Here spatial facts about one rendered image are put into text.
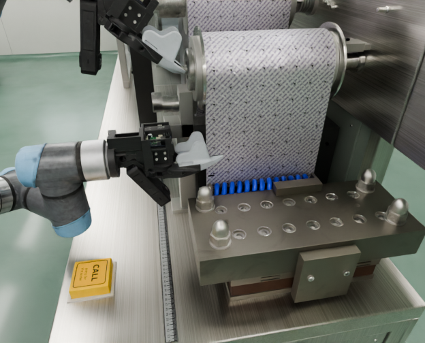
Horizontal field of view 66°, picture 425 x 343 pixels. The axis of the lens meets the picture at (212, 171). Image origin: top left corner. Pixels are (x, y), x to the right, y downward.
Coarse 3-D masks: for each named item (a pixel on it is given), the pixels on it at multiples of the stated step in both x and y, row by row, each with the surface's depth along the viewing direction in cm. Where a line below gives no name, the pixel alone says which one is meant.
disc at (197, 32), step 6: (198, 30) 55; (198, 36) 55; (204, 54) 53; (204, 60) 53; (204, 66) 53; (204, 72) 54; (204, 78) 54; (204, 84) 55; (204, 90) 55; (204, 96) 56; (198, 102) 64; (204, 102) 58
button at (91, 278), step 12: (84, 264) 63; (96, 264) 63; (108, 264) 63; (72, 276) 61; (84, 276) 61; (96, 276) 61; (108, 276) 61; (72, 288) 59; (84, 288) 59; (96, 288) 59; (108, 288) 60
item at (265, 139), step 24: (216, 120) 60; (240, 120) 61; (264, 120) 62; (288, 120) 62; (312, 120) 63; (216, 144) 62; (240, 144) 63; (264, 144) 64; (288, 144) 65; (312, 144) 66; (216, 168) 65; (240, 168) 67; (264, 168) 68; (288, 168) 69; (312, 168) 70
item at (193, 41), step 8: (192, 40) 56; (192, 48) 57; (336, 48) 58; (200, 56) 55; (336, 56) 58; (200, 64) 55; (336, 64) 59; (200, 72) 55; (336, 72) 59; (200, 80) 56; (200, 88) 57; (200, 96) 58
